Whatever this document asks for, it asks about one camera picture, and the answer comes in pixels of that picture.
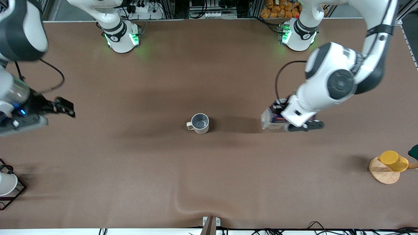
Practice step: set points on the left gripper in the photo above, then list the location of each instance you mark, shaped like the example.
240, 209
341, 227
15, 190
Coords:
280, 105

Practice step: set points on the white power strip with plugs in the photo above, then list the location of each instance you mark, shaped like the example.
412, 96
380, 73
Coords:
147, 9

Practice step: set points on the white cup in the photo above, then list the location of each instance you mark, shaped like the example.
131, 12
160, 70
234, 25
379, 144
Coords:
6, 183

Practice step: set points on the yellow plastic cup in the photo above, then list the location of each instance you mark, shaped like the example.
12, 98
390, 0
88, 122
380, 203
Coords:
393, 161

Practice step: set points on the brown table cover mat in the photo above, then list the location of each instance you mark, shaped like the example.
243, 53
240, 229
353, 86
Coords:
209, 179

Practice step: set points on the orange snack pile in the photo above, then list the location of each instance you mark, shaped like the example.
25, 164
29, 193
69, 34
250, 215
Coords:
277, 9

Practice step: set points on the grey ceramic mug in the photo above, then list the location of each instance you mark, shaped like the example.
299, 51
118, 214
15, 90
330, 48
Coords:
200, 124

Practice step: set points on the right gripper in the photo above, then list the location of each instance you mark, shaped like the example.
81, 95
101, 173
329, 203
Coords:
38, 104

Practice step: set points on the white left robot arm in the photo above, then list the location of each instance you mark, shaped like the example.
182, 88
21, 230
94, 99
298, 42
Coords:
339, 83

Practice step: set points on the dark green plastic cup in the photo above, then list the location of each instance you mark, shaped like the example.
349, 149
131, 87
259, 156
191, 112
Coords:
414, 152

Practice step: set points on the blue milk carton green cap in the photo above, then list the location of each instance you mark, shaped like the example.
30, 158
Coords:
269, 119

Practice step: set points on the round wooden cup stand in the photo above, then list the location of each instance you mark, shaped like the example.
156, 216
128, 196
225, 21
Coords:
382, 174

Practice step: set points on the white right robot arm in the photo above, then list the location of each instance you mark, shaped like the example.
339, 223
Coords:
19, 29

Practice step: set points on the long white power strip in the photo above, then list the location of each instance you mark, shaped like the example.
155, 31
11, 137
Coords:
220, 14

